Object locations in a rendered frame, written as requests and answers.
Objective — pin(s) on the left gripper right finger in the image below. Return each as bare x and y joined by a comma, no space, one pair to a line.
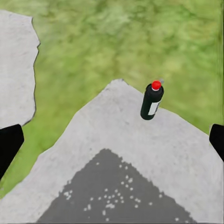
216,138

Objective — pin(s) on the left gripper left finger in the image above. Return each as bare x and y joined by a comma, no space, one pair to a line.
11,139

